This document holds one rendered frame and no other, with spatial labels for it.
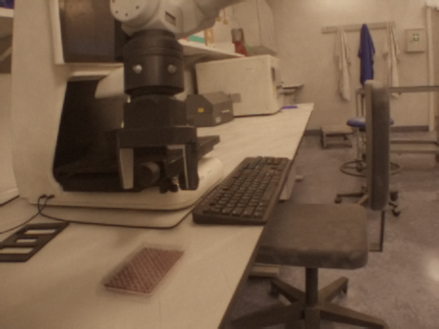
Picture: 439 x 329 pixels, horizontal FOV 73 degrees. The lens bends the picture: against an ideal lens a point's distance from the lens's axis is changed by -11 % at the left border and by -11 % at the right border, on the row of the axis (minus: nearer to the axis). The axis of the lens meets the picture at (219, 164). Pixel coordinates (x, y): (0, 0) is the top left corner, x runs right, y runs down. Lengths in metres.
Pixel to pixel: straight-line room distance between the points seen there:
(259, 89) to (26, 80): 1.74
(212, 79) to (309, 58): 3.58
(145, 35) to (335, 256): 0.81
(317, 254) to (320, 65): 4.95
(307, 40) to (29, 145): 5.32
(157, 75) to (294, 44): 5.44
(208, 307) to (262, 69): 2.04
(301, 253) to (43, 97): 0.82
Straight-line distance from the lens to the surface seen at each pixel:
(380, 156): 0.93
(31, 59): 0.83
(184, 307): 0.39
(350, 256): 1.03
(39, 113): 0.82
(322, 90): 5.81
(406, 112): 5.99
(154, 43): 0.46
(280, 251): 1.06
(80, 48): 0.73
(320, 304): 1.39
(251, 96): 2.33
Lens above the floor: 0.98
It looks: 13 degrees down
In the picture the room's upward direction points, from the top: 6 degrees counter-clockwise
